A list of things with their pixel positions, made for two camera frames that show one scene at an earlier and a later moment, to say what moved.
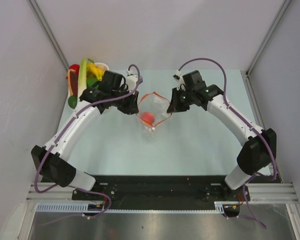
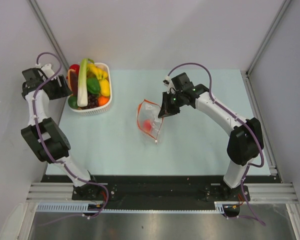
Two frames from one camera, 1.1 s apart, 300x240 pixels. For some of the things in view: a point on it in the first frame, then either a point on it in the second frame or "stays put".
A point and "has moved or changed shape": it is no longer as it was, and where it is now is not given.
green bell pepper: (90, 81) stays put
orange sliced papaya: (73, 81) stays put
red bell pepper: (76, 67) stays put
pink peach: (148, 117) → (147, 125)
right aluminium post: (285, 4) stays put
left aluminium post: (46, 29) stays put
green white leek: (82, 75) stays put
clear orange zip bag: (152, 108) has moved or changed shape
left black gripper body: (125, 104) → (56, 91)
